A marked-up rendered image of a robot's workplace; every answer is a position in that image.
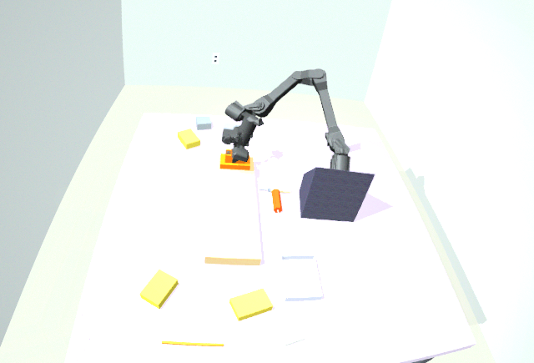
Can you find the pale yellow rectangular block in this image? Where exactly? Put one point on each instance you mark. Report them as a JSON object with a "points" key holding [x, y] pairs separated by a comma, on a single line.
{"points": [[159, 288], [250, 304], [188, 139]]}

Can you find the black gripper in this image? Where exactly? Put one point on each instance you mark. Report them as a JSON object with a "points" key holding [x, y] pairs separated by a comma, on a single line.
{"points": [[239, 152]]}

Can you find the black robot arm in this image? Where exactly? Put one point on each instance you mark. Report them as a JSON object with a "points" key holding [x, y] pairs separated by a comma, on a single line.
{"points": [[263, 106]]}

